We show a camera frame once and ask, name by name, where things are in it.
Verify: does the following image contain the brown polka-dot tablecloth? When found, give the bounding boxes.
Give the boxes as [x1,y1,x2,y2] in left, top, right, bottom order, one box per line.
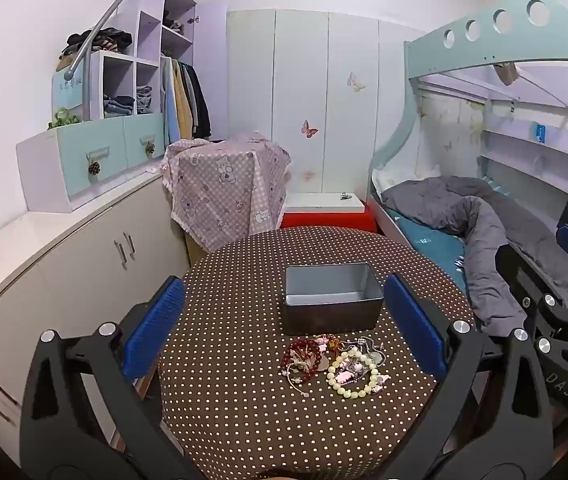
[158,226,477,480]

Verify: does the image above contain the grey duvet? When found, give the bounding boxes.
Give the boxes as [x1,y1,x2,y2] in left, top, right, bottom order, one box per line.
[380,176,568,337]

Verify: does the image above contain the dark red bead bracelet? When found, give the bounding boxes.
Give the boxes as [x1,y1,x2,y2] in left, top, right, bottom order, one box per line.
[280,337,337,400]

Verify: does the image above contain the green plant ornament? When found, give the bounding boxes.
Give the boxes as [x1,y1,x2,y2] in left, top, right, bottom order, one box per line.
[47,107,81,130]

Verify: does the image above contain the silver chain necklace with pendant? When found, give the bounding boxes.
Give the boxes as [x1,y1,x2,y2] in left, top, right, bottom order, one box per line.
[339,335,387,369]

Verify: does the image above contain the white wardrobe with butterfly stickers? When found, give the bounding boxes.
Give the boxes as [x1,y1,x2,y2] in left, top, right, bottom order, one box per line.
[226,8,412,197]

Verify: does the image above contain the hanging light blue garment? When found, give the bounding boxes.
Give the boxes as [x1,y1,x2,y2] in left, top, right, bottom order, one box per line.
[163,57,181,145]

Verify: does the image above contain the teal bunk bed frame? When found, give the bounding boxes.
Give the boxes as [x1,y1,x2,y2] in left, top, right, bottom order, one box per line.
[366,0,568,246]

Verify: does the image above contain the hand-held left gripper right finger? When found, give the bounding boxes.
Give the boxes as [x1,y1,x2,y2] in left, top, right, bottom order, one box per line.
[383,273,556,480]

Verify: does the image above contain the cream bead bracelet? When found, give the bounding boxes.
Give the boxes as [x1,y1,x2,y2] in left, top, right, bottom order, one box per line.
[326,350,383,401]

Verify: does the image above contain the white low cabinet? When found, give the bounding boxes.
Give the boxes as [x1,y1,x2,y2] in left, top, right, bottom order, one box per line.
[0,169,193,463]

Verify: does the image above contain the teal drawer unit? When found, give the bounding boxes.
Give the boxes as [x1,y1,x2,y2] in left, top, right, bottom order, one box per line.
[16,112,169,214]

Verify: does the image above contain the grey metal box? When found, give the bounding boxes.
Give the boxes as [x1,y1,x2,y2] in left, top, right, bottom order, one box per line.
[284,263,384,337]

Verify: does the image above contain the hanging black garment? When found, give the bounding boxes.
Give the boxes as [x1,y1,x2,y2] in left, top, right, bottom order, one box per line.
[186,62,213,139]

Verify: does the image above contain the hanging yellow garment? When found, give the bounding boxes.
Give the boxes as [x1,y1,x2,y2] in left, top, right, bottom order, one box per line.
[173,59,193,141]

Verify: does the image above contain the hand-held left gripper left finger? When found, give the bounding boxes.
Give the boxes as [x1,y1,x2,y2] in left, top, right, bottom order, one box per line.
[20,276,186,480]

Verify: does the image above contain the teal bedsheet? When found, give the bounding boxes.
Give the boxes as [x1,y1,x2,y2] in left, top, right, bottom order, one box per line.
[393,211,471,290]

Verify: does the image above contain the grey metal handrail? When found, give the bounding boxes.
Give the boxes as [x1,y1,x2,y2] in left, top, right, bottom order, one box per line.
[63,0,203,82]

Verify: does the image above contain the folded dark jeans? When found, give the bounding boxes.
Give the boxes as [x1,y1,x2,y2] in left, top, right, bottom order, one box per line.
[102,93,135,118]

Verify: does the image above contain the pile of dark clothes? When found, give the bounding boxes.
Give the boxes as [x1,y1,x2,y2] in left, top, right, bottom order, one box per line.
[60,28,134,57]

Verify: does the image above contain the hanging brown cloth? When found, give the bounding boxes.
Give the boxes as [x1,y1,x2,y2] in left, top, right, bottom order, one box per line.
[493,61,521,87]

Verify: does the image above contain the red box with white lid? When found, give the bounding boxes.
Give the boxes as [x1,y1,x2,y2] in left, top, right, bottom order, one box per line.
[280,192,380,234]

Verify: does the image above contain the white cubby shelf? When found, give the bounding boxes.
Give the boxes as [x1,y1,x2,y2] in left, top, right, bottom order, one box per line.
[52,0,199,122]

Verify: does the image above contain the pink bear-print cloth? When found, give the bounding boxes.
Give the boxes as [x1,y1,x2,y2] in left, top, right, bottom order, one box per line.
[160,131,293,252]

